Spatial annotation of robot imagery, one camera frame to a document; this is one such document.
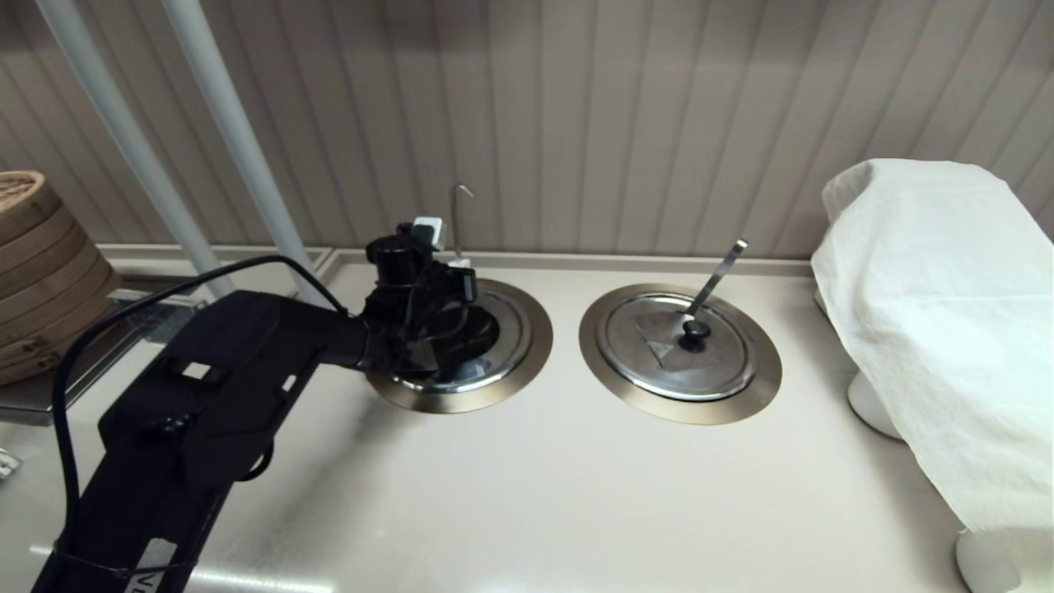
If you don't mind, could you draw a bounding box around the steel lid with black knob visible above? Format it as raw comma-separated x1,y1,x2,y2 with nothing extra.
594,292,758,403

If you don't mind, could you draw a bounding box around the steel inset soup pot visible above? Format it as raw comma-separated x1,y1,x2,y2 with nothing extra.
394,283,533,395

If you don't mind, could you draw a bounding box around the white metal pole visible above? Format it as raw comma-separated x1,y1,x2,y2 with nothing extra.
31,0,237,299
160,0,324,307

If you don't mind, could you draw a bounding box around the bamboo steamer stack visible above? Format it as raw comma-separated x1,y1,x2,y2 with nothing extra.
0,170,125,388

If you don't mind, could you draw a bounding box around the steel tray platform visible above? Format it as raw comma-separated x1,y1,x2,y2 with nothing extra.
0,287,208,427

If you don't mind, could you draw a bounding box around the white appliance foot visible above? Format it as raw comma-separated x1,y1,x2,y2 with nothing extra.
954,527,1024,593
847,370,904,441

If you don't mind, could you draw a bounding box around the white cloth cover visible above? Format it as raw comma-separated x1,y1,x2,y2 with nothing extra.
810,157,1054,571

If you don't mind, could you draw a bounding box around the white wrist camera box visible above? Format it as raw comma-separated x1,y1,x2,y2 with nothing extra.
411,215,448,253

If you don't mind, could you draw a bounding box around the bronze counter ring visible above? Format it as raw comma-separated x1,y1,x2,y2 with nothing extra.
578,282,784,427
366,276,555,415

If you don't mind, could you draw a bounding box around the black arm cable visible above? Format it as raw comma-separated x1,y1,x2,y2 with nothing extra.
50,254,352,563

